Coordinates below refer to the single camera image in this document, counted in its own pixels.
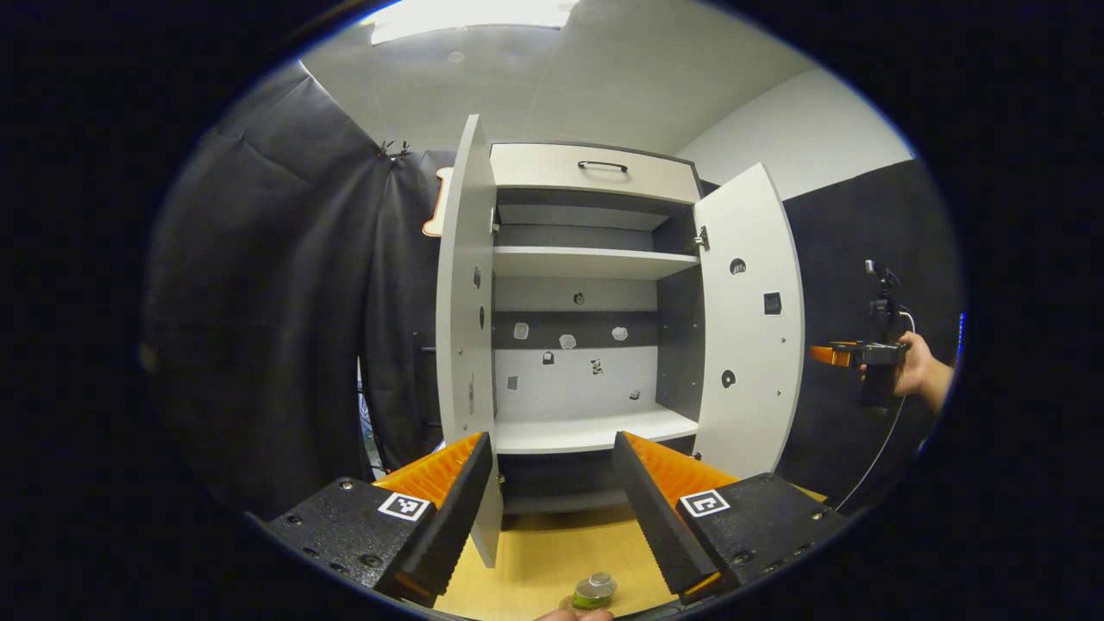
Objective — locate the white cabinet door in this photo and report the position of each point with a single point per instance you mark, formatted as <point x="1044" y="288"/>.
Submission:
<point x="461" y="302"/>
<point x="759" y="405"/>

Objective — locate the white cabinet drawer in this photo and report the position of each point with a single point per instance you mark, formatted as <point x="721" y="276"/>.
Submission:
<point x="535" y="168"/>

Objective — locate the ceiling light panel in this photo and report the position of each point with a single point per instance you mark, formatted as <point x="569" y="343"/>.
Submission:
<point x="474" y="17"/>

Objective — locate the black backdrop cloth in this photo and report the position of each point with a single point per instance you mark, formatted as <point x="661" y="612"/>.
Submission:
<point x="276" y="302"/>

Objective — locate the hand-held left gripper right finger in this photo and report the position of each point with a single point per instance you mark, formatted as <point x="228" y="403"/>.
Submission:
<point x="664" y="517"/>

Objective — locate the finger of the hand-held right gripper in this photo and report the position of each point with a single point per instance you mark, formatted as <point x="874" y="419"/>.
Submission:
<point x="835" y="354"/>

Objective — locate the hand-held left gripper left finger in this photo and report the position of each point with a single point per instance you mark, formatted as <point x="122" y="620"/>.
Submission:
<point x="444" y="526"/>

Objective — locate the white cabinet shelf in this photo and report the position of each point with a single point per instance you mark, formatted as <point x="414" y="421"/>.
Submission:
<point x="586" y="431"/>
<point x="595" y="261"/>

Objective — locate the clear bottle with green label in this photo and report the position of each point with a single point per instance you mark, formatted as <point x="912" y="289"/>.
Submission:
<point x="595" y="589"/>

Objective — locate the white and grey cabinet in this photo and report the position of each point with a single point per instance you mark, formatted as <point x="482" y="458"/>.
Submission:
<point x="677" y="345"/>

